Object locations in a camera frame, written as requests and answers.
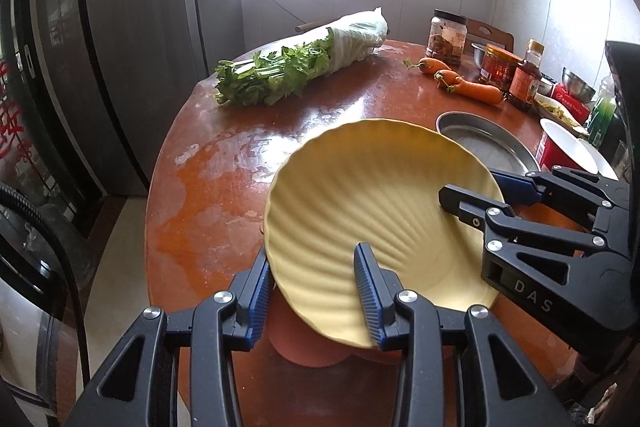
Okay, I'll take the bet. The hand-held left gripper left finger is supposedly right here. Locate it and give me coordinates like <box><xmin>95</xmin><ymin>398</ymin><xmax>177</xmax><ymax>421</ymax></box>
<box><xmin>65</xmin><ymin>249</ymin><xmax>273</xmax><ymax>427</ymax></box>

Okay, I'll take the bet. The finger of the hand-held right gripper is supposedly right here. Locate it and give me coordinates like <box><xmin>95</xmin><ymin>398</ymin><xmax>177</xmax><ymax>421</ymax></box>
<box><xmin>491</xmin><ymin>167</ymin><xmax>633</xmax><ymax>228</ymax></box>
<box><xmin>438</xmin><ymin>183</ymin><xmax>628</xmax><ymax>308</ymax></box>

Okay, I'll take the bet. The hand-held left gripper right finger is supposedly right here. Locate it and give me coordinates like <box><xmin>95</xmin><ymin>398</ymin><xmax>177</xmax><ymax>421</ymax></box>
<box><xmin>352</xmin><ymin>243</ymin><xmax>573</xmax><ymax>427</ymax></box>

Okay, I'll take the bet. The white paper bowl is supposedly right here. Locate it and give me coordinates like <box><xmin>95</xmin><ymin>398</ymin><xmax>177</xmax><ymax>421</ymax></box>
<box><xmin>535</xmin><ymin>118</ymin><xmax>599</xmax><ymax>175</ymax></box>

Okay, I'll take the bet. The yellow bowl with handle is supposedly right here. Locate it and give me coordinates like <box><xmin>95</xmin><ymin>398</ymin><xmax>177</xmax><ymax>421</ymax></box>
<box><xmin>577</xmin><ymin>138</ymin><xmax>620</xmax><ymax>182</ymax></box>

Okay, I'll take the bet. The yellow shell-shaped plate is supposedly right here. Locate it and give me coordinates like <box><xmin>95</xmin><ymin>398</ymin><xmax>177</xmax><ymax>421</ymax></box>
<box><xmin>263</xmin><ymin>119</ymin><xmax>505</xmax><ymax>350</ymax></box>

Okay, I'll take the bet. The round metal pan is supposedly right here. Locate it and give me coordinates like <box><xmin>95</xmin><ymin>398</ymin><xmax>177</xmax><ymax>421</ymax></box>
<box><xmin>435</xmin><ymin>111</ymin><xmax>541</xmax><ymax>175</ymax></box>

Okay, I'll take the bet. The white dish of food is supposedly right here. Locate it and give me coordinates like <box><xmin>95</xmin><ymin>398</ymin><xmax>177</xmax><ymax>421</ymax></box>
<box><xmin>532</xmin><ymin>94</ymin><xmax>591</xmax><ymax>130</ymax></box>

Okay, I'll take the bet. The red tissue pack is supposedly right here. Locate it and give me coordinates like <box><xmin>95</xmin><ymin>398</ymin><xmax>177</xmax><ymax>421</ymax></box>
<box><xmin>550</xmin><ymin>84</ymin><xmax>593</xmax><ymax>122</ymax></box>

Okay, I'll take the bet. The large carrot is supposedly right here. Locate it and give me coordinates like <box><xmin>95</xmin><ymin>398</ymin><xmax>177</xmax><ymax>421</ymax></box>
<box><xmin>446</xmin><ymin>78</ymin><xmax>504</xmax><ymax>106</ymax></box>

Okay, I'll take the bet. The brown sauce bottle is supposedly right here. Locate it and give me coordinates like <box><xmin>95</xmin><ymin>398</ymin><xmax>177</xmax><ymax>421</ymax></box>
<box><xmin>509</xmin><ymin>39</ymin><xmax>546</xmax><ymax>112</ymax></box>

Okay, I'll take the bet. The green drink bottle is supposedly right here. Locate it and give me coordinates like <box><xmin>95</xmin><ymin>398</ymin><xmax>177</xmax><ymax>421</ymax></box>
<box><xmin>587</xmin><ymin>74</ymin><xmax>618</xmax><ymax>148</ymax></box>

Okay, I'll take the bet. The red-lidded sauce jar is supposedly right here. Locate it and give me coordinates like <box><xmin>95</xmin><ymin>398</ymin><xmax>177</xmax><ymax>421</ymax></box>
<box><xmin>479</xmin><ymin>44</ymin><xmax>523</xmax><ymax>100</ymax></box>

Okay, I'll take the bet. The steel bowl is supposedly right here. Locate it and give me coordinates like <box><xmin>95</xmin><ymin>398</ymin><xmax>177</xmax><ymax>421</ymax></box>
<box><xmin>470</xmin><ymin>43</ymin><xmax>493</xmax><ymax>70</ymax></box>
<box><xmin>561</xmin><ymin>67</ymin><xmax>597</xmax><ymax>104</ymax></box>

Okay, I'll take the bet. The black-lidded clear jar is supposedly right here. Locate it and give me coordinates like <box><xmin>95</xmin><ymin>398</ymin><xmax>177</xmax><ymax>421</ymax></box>
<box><xmin>426</xmin><ymin>9</ymin><xmax>468</xmax><ymax>66</ymax></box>

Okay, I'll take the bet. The celery in plastic bag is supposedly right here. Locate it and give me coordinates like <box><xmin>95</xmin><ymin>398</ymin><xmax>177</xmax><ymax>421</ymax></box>
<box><xmin>214</xmin><ymin>7</ymin><xmax>390</xmax><ymax>108</ymax></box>

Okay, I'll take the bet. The grey refrigerator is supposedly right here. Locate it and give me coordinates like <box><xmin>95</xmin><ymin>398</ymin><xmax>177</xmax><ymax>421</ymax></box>
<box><xmin>82</xmin><ymin>0</ymin><xmax>211</xmax><ymax>195</ymax></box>

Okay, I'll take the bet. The dark glass-door cabinet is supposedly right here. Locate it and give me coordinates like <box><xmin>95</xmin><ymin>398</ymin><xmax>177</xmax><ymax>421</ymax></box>
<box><xmin>0</xmin><ymin>0</ymin><xmax>128</xmax><ymax>238</ymax></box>

